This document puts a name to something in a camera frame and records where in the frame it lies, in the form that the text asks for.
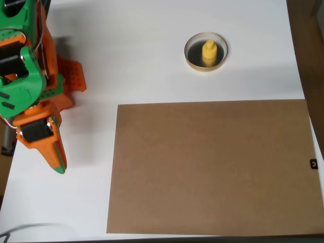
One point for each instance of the small yellow plastic piece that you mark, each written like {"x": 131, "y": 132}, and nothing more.
{"x": 209, "y": 54}

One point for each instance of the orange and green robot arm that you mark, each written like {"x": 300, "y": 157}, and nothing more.
{"x": 20, "y": 88}

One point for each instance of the round dish with gold rim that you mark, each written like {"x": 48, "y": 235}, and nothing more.
{"x": 193, "y": 54}

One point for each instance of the grey metal table leg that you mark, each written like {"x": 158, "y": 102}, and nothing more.
{"x": 7, "y": 145}

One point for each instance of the brown cardboard mat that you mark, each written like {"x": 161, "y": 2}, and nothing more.
{"x": 202, "y": 164}

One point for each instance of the small black clip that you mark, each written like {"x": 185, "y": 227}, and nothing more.
{"x": 313, "y": 164}

